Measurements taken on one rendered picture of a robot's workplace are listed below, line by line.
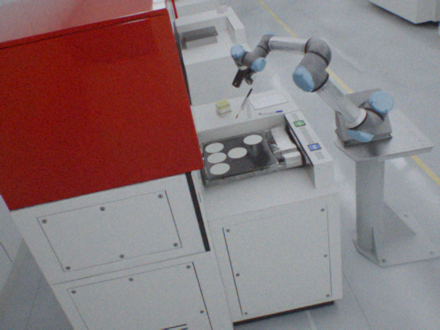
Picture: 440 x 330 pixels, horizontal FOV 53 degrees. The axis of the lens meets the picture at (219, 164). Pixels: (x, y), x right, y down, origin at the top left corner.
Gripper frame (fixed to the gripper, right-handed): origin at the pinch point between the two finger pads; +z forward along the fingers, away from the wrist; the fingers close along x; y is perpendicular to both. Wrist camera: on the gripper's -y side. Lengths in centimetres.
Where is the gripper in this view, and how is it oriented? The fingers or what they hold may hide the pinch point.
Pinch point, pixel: (249, 84)
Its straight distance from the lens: 264.7
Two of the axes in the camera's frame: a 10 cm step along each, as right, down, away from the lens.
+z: 2.9, 3.1, 9.1
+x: -7.3, -5.4, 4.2
